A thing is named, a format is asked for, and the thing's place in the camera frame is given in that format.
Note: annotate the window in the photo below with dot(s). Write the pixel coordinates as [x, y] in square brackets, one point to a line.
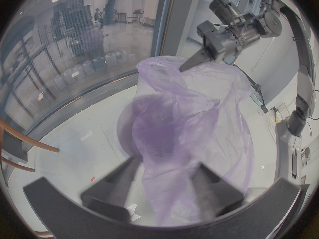
[74, 46]

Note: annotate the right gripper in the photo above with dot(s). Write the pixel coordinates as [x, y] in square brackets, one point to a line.
[224, 46]

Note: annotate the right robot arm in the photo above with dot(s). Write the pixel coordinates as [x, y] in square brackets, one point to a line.
[271, 24]

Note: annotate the white chair with wooden legs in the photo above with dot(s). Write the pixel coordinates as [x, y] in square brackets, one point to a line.
[37, 144]

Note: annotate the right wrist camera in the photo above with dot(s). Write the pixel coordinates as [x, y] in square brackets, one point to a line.
[206, 28]

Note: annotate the white trash bin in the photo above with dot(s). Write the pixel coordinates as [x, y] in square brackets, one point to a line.
[122, 133]

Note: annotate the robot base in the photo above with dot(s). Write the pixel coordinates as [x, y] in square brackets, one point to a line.
[284, 153]

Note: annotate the pale green printed object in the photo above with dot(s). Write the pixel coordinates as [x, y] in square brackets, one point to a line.
[256, 96]

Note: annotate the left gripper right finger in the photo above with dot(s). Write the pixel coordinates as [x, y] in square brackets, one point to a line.
[219, 195]

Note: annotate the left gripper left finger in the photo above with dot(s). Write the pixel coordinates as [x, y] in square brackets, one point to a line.
[117, 185]

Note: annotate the purple plastic bag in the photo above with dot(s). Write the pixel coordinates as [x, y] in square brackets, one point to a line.
[189, 123]

